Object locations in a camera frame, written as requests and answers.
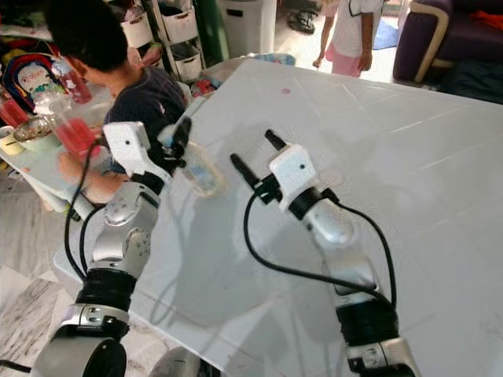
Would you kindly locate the grey robot leg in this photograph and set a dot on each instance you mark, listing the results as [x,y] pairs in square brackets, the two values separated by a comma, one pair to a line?
[181,367]

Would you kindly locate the girl in pink shorts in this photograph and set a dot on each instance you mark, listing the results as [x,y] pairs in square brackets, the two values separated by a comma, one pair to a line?
[354,31]

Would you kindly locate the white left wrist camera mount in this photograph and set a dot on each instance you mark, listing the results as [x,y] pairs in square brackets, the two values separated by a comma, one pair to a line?
[128,149]

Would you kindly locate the metal bowl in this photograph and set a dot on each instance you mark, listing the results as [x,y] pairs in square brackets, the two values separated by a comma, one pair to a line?
[39,132]

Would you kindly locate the dark cloth bag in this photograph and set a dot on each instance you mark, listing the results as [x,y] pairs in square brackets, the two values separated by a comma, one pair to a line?
[471,82]

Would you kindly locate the clear pitcher of red drink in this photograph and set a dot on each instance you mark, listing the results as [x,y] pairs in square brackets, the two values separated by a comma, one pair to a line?
[78,135]

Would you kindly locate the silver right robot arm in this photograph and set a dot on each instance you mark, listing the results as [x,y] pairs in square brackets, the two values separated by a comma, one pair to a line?
[330,228]

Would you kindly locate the red cup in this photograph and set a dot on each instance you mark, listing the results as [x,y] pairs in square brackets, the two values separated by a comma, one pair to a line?
[12,111]

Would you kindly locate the white bin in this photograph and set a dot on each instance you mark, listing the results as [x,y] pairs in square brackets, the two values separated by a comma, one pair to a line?
[247,27]

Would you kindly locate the white drawer cabinet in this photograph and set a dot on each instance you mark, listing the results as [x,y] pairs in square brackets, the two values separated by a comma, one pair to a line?
[177,23]

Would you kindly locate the colourful cartoon backpack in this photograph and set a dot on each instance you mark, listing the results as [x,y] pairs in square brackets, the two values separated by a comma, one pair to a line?
[31,82]

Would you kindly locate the cream mug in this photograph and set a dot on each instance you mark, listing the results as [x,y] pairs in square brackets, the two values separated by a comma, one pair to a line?
[12,141]

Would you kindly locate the purple armchair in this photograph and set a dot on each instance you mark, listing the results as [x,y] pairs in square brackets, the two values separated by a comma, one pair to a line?
[464,35]

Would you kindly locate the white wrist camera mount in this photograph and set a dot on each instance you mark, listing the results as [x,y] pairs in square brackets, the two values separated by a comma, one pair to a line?
[295,173]
[128,149]

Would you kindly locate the boy in dark shirt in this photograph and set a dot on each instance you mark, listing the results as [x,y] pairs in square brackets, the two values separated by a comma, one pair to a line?
[145,102]

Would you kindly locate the black shoe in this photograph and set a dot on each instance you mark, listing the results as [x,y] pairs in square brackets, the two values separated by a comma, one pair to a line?
[300,22]

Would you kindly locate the green cylinder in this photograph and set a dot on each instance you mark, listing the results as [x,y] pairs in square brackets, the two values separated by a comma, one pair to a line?
[208,31]

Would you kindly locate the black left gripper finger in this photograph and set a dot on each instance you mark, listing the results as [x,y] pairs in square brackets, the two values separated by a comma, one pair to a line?
[184,135]

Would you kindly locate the clear plastic bottle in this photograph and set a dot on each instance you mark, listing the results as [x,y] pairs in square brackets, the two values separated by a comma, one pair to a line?
[204,173]

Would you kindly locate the red bottle with blue lid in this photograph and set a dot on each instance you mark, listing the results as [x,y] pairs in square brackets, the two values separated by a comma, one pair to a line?
[77,85]

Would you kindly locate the red snack packet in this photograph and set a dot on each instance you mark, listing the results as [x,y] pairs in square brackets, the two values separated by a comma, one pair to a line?
[200,85]

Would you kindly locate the blue floor mat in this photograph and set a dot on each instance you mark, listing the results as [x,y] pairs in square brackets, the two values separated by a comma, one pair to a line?
[389,35]

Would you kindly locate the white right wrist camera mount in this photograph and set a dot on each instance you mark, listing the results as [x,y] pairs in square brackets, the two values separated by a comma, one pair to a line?
[295,173]

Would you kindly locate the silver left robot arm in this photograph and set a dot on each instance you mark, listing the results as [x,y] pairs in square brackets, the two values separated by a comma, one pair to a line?
[122,236]

